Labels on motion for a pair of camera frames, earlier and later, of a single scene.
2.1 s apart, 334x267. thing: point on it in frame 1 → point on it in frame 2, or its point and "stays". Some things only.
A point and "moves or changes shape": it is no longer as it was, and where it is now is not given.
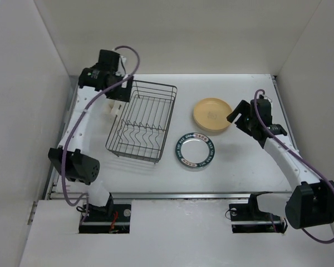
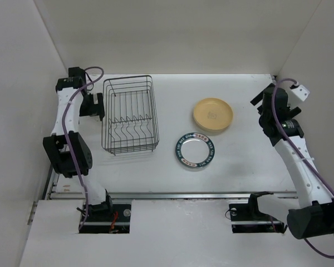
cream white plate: (212, 130) stays
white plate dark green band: (195, 150) stays
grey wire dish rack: (140, 129) moves or changes shape
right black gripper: (243, 107) → (292, 113)
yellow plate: (211, 113) stays
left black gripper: (124, 94) → (92, 110)
